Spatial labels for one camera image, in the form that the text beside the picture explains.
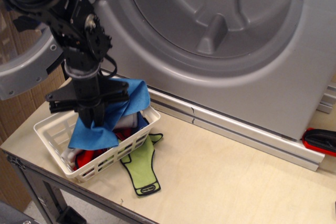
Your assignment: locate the round washing machine door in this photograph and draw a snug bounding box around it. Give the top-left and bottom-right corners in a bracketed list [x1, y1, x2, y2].
[0, 6, 66, 101]

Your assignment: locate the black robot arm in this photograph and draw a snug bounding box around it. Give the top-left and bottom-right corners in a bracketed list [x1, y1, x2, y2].
[4, 0, 129, 127]

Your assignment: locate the grey toy washing machine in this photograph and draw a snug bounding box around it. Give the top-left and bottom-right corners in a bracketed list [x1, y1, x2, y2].
[94, 0, 335, 139]

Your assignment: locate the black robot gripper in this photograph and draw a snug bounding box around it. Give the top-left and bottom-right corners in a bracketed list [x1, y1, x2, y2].
[45, 76, 129, 127]

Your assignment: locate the white plastic basket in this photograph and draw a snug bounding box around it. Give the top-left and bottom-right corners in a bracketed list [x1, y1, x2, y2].
[34, 106, 161, 182]

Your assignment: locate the white grey cloth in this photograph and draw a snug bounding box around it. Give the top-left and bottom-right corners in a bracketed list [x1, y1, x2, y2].
[61, 113, 138, 164]

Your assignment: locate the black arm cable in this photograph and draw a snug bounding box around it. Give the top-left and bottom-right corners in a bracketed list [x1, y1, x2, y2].
[101, 54, 118, 79]

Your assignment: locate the red cloth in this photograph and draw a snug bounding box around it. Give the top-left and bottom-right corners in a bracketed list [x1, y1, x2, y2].
[73, 128, 135, 170]

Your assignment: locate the green cloth with black trim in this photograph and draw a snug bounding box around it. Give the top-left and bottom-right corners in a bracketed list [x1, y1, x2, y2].
[121, 133, 163, 197]

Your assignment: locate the small blue cloth in basket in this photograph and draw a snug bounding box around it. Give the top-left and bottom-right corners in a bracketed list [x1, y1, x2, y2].
[131, 112, 149, 134]

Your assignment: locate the red and black tool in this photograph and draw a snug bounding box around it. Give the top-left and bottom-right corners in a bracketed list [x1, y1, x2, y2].
[302, 128, 335, 157]

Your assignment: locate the grey metal table frame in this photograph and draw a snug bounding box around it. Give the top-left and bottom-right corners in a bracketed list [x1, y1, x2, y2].
[3, 150, 155, 223]

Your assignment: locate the aluminium profile rail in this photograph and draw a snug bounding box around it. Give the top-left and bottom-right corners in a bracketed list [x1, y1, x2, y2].
[99, 69, 326, 172]

